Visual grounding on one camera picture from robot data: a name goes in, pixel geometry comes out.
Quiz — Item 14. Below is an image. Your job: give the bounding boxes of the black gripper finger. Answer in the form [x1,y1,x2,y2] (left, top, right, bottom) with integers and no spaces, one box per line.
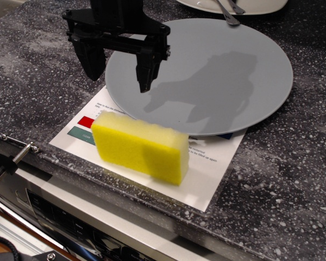
[136,48,162,93]
[71,34,104,82]

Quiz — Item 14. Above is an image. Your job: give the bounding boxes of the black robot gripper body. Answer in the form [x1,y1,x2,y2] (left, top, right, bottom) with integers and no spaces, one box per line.
[62,1,171,60]

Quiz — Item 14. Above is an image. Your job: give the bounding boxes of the yellow rectangular sponge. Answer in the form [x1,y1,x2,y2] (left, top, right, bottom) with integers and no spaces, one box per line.
[91,111,189,185]

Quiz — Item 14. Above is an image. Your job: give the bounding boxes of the grey round plate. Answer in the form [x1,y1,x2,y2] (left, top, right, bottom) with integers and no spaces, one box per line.
[105,18,293,136]

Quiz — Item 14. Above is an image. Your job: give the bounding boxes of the white plate at top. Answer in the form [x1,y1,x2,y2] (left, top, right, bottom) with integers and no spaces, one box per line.
[178,0,288,15]

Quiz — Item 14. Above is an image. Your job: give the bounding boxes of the laminated white instruction sheet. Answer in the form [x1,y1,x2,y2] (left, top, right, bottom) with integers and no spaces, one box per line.
[50,87,245,212]

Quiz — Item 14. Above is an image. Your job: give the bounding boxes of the black metal clamp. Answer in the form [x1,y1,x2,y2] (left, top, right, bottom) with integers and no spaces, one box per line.
[0,134,41,182]

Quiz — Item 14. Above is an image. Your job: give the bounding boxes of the stainless steel dishwasher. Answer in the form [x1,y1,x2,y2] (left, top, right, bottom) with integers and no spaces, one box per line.
[0,167,233,260]

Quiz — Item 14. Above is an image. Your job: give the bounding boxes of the silver spoon handle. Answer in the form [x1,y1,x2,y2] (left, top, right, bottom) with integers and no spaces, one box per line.
[216,0,240,26]

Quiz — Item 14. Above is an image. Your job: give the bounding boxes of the silver fork handle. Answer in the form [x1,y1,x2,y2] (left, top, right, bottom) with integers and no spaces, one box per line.
[228,0,246,15]

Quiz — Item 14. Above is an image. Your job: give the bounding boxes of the black bracket with screw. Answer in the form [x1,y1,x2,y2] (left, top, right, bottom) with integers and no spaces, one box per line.
[32,251,69,261]

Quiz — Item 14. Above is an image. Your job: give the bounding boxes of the black cable bottom left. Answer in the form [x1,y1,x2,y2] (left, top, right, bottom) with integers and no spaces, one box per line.
[0,234,20,261]

